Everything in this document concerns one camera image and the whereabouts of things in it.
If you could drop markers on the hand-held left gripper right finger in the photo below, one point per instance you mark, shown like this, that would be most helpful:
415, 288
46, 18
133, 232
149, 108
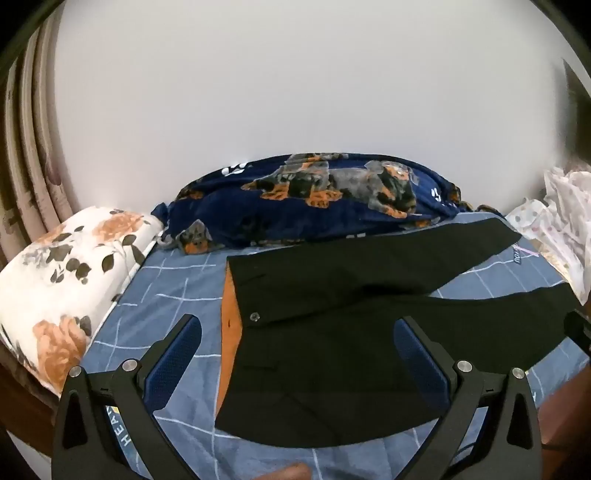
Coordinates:
420, 360

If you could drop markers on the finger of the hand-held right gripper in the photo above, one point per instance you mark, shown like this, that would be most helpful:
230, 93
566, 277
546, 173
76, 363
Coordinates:
579, 330

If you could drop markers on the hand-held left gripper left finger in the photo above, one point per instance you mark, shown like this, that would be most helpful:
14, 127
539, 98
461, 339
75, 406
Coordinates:
178, 353

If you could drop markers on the black pants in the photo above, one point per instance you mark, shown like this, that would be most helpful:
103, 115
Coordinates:
346, 346

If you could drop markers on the blue checked bedsheet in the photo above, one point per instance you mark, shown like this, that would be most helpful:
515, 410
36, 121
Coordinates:
175, 295

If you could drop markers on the white polka dot cloth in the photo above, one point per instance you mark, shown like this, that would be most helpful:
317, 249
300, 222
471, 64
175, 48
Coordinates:
563, 212

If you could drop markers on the white floral pillow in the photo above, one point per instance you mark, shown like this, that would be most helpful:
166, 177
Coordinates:
69, 286

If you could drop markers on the navy dog print blanket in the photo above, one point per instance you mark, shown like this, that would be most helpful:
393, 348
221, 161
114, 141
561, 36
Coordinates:
221, 217

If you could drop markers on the beige curtain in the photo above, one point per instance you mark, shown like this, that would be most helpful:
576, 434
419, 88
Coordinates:
27, 161

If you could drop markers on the wooden bed frame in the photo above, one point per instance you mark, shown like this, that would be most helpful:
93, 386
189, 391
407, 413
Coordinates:
23, 406

